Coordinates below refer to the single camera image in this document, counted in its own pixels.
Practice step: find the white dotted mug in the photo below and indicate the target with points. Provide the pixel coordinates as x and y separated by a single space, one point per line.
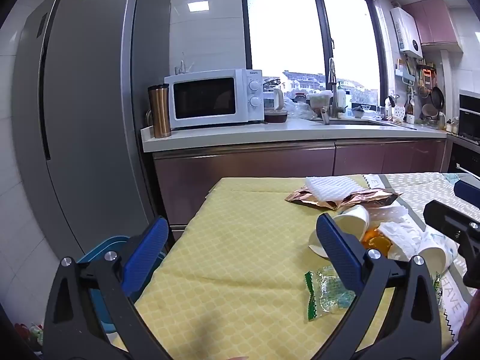
399 111

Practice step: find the steel kitchen faucet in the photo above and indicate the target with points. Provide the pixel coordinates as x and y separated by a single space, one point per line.
332 82

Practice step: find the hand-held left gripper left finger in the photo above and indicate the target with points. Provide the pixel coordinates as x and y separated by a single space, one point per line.
147 257

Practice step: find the white paper cup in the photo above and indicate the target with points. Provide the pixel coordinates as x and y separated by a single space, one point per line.
352 223
315 243
437 253

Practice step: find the white wall water heater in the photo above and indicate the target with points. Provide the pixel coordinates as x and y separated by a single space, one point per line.
407 32

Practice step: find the yellow checked tablecloth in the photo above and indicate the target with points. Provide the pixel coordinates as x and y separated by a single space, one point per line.
232 240

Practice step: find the person's right forearm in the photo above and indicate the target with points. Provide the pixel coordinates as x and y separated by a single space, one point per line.
473 322

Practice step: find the lidded food jar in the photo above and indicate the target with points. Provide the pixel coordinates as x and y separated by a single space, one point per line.
320 100

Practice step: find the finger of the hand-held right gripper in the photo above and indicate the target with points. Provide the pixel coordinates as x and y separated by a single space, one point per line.
468 193
450 220

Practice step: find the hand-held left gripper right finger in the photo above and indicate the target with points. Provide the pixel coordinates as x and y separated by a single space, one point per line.
337 257

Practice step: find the white kitchen countertop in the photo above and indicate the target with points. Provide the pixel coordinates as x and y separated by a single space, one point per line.
243 133

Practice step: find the red green plastic bag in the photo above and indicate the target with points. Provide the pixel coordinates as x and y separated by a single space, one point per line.
30 333

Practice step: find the black frying pan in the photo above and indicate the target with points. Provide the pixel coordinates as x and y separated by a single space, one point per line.
437 97

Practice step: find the clear plastic bags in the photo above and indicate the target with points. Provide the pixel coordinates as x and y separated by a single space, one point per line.
300 108

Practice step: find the copper travel tumbler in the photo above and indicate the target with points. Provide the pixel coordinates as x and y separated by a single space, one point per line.
159 110

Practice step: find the grey refrigerator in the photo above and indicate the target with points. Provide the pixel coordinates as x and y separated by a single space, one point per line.
86 120

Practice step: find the dark brown food container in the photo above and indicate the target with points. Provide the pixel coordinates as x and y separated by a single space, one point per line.
276 116

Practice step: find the mauve wall cabinet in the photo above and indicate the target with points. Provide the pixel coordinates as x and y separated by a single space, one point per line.
437 22

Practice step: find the white tissue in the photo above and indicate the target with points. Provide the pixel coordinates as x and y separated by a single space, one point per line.
403 238

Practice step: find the black built-in oven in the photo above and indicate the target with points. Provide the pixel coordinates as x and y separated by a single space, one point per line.
468 120

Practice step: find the dark glass bottle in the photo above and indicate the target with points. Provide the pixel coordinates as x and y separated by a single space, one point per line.
410 108

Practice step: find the teal plastic trash bin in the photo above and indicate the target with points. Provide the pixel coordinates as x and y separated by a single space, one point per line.
112 243

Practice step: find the mauve base cabinet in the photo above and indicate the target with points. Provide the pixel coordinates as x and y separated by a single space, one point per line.
243 168

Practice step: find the white microwave oven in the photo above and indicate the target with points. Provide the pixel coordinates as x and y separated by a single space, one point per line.
206 99

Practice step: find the green wall rack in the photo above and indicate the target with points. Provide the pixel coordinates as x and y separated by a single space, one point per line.
404 75

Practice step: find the orange peel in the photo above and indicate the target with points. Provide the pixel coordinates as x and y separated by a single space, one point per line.
377 243

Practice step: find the gold foil snack packet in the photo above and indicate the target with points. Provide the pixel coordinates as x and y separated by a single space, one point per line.
375 197
307 198

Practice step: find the white green patterned cloth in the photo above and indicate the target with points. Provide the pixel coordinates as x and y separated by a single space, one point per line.
416 185

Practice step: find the white soap bottle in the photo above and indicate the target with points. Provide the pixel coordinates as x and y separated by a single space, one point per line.
341 95

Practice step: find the green clear candy wrapper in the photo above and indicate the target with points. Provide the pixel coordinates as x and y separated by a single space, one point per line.
326 292
437 288

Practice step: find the white foam fruit net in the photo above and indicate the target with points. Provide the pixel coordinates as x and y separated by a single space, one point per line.
330 189

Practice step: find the black framed window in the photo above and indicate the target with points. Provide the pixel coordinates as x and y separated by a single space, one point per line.
285 26

